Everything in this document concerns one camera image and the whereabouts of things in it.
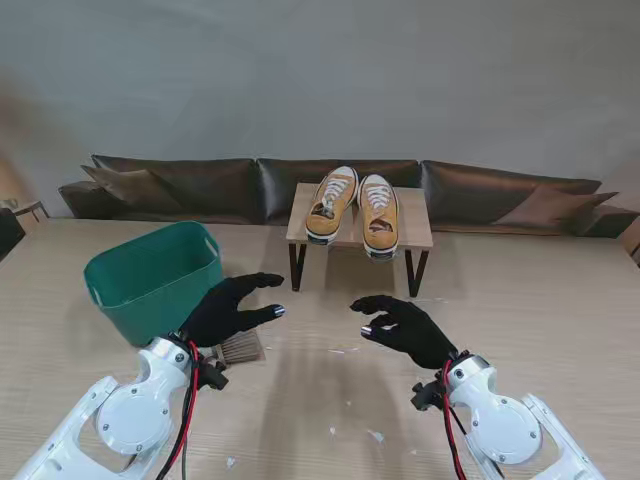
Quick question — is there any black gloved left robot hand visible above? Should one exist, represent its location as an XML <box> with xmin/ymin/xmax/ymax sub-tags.
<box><xmin>178</xmin><ymin>272</ymin><xmax>287</xmax><ymax>349</ymax></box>

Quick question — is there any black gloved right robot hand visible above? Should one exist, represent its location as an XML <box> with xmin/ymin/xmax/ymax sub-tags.
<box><xmin>349</xmin><ymin>294</ymin><xmax>460</xmax><ymax>372</ymax></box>

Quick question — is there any brown bristle shoe brush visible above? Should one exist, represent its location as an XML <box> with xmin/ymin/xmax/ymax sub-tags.
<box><xmin>202</xmin><ymin>329</ymin><xmax>266</xmax><ymax>369</ymax></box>

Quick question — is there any yellow canvas sneaker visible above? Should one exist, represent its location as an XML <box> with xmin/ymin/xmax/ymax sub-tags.
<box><xmin>356</xmin><ymin>173</ymin><xmax>401</xmax><ymax>264</ymax></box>
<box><xmin>305</xmin><ymin>166</ymin><xmax>360</xmax><ymax>248</ymax></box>

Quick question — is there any green plastic basket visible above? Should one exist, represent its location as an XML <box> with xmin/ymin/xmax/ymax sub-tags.
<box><xmin>83</xmin><ymin>220</ymin><xmax>225</xmax><ymax>348</ymax></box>

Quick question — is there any small wooden black-legged table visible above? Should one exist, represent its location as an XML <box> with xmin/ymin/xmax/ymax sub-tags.
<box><xmin>286</xmin><ymin>182</ymin><xmax>435</xmax><ymax>299</ymax></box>

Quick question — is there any dark brown leather sofa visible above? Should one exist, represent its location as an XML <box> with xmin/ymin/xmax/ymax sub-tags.
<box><xmin>57</xmin><ymin>153</ymin><xmax>640</xmax><ymax>239</ymax></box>

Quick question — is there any small background side table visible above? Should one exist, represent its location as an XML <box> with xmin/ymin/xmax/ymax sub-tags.
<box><xmin>0</xmin><ymin>198</ymin><xmax>51</xmax><ymax>224</ymax></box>

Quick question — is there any light wooden furniture piece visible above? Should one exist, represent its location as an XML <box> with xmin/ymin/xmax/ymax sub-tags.
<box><xmin>617</xmin><ymin>219</ymin><xmax>640</xmax><ymax>266</ymax></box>

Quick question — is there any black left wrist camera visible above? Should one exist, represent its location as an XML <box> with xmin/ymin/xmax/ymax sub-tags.
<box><xmin>197</xmin><ymin>357</ymin><xmax>230</xmax><ymax>391</ymax></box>

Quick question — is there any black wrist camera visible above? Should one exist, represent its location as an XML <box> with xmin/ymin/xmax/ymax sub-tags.
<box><xmin>197</xmin><ymin>357</ymin><xmax>230</xmax><ymax>391</ymax></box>
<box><xmin>409</xmin><ymin>379</ymin><xmax>446</xmax><ymax>412</ymax></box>

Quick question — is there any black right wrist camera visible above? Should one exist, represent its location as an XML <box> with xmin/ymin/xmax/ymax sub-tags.
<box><xmin>409</xmin><ymin>379</ymin><xmax>446</xmax><ymax>412</ymax></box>

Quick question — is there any red black right arm cable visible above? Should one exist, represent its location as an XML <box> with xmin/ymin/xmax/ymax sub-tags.
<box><xmin>439</xmin><ymin>359</ymin><xmax>471</xmax><ymax>480</ymax></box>

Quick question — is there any red black arm cable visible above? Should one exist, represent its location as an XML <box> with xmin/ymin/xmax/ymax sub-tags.
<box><xmin>439</xmin><ymin>359</ymin><xmax>471</xmax><ymax>480</ymax></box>
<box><xmin>154</xmin><ymin>339</ymin><xmax>201</xmax><ymax>480</ymax></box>

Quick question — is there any red black left arm cable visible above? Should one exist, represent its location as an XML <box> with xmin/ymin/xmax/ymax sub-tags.
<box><xmin>154</xmin><ymin>339</ymin><xmax>201</xmax><ymax>480</ymax></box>

